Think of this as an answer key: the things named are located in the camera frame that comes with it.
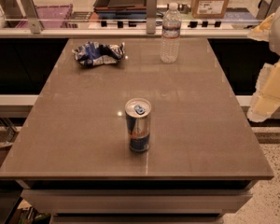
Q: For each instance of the right metal railing post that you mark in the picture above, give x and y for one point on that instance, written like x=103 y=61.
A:
x=267 y=8

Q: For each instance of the left metal railing post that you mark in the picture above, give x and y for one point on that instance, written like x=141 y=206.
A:
x=35 y=25

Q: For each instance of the cardboard box with label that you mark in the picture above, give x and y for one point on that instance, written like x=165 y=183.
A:
x=210 y=9

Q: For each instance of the clear plastic water bottle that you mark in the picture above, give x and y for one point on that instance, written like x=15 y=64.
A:
x=170 y=34

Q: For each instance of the middle metal railing post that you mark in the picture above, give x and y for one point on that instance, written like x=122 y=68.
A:
x=151 y=16

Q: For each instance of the purple plastic crate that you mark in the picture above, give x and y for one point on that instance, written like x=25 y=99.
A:
x=53 y=17

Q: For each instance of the metal railing post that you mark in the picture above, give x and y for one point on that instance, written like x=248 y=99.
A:
x=35 y=25
x=267 y=8
x=151 y=16

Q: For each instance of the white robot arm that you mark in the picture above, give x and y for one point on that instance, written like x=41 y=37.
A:
x=275 y=45

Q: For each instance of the silver blue energy drink can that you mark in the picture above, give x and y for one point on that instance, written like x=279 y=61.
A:
x=138 y=114

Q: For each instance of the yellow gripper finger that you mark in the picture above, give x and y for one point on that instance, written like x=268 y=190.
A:
x=266 y=99
x=264 y=31

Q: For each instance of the blue chip bag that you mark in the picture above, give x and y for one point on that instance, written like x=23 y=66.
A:
x=94 y=53

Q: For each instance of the grey table base drawers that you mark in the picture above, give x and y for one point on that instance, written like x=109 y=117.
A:
x=137 y=206

